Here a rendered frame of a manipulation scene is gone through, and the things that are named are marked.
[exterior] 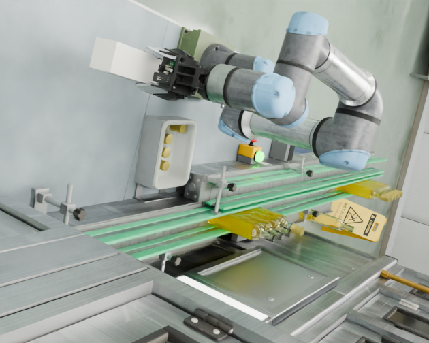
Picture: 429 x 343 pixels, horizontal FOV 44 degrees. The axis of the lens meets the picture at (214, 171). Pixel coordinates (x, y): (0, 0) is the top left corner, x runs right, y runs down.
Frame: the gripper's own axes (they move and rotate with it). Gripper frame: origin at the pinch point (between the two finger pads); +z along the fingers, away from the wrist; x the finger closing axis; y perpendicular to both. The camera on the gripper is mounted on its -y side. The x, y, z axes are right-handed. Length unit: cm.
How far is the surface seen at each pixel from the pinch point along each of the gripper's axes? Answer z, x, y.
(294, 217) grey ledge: 21, 42, -147
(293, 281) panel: -14, 52, -80
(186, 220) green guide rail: 14, 40, -49
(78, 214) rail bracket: 8.3, 35.4, 1.3
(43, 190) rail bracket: 23.1, 33.9, 0.0
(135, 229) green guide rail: 17, 43, -30
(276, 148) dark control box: 31, 12, -129
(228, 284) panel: -2, 55, -58
